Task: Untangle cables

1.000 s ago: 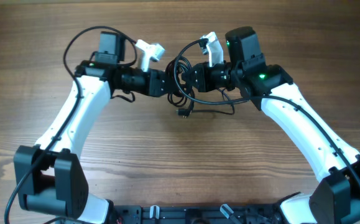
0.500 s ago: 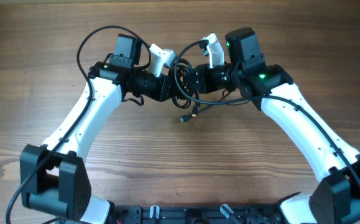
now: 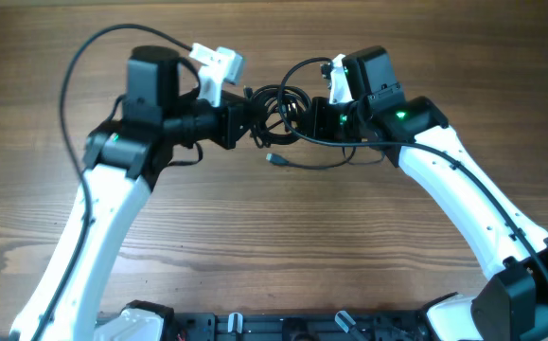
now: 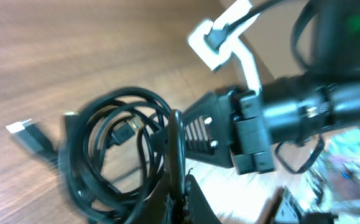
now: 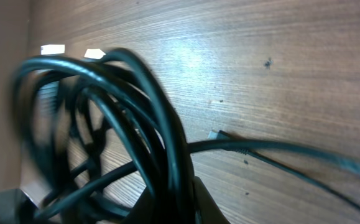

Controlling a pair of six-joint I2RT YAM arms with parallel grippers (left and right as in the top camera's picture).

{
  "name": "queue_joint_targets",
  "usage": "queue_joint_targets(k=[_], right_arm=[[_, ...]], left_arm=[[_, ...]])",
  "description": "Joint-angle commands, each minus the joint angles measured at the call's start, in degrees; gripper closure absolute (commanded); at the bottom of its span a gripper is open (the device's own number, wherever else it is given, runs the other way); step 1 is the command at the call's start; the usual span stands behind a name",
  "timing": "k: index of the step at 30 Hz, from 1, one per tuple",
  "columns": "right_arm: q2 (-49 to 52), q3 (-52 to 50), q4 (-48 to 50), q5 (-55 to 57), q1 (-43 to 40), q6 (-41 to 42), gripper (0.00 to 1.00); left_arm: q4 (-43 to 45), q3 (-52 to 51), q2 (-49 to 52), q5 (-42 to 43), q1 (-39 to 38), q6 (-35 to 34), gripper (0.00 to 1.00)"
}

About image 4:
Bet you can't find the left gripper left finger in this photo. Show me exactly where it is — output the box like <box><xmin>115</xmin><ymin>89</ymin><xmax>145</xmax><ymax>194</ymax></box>
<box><xmin>132</xmin><ymin>174</ymin><xmax>174</xmax><ymax>224</ymax></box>

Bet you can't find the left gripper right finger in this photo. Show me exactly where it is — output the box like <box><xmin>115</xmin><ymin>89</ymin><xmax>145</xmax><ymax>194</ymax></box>
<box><xmin>182</xmin><ymin>174</ymin><xmax>221</xmax><ymax>224</ymax></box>

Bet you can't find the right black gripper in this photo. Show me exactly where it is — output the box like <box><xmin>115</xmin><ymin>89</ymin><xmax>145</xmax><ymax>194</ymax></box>
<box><xmin>150</xmin><ymin>88</ymin><xmax>275</xmax><ymax>175</ymax></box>

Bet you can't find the black usb cable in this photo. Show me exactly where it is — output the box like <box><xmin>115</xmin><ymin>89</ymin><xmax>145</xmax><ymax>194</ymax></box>
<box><xmin>5</xmin><ymin>86</ymin><xmax>187</xmax><ymax>224</ymax></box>

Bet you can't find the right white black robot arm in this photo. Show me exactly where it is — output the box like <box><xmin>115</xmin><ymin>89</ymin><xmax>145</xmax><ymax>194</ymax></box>
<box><xmin>152</xmin><ymin>1</ymin><xmax>360</xmax><ymax>174</ymax></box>

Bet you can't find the right camera black cable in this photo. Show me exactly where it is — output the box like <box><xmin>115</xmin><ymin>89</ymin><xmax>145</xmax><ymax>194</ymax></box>
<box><xmin>204</xmin><ymin>0</ymin><xmax>286</xmax><ymax>52</ymax></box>

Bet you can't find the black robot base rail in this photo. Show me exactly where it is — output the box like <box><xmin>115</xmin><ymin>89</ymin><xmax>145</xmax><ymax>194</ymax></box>
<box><xmin>268</xmin><ymin>187</ymin><xmax>339</xmax><ymax>224</ymax></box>

